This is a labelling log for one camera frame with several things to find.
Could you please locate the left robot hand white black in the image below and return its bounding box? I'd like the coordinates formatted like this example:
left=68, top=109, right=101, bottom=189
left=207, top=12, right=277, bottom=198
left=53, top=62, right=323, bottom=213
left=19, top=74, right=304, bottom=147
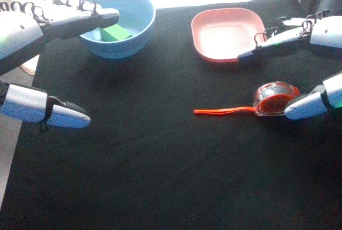
left=0, top=0, right=120, bottom=132

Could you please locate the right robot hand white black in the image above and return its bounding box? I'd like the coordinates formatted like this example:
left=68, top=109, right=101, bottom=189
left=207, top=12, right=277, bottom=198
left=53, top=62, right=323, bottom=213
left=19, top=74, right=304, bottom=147
left=237, top=9, right=342, bottom=120

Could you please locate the orange tape measure with strap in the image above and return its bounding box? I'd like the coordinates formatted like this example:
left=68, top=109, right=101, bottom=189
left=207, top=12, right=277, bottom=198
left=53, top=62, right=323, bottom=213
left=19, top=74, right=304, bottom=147
left=193, top=81, right=301, bottom=117

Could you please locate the green block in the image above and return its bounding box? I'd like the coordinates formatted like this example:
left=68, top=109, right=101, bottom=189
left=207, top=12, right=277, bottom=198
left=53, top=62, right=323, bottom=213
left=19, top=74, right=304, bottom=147
left=99, top=24, right=133, bottom=42

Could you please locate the pink square plate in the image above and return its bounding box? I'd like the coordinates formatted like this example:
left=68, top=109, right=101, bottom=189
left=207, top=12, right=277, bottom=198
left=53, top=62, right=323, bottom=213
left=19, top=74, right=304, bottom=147
left=191, top=7, right=267, bottom=64

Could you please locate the light blue bowl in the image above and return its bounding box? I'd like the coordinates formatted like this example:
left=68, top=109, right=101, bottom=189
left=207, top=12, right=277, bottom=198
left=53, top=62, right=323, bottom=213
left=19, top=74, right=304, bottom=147
left=79, top=0, right=157, bottom=60

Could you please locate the black table cloth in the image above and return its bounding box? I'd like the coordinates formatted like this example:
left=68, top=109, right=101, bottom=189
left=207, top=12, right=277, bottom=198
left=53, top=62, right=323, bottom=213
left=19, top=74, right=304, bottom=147
left=0, top=0, right=342, bottom=230

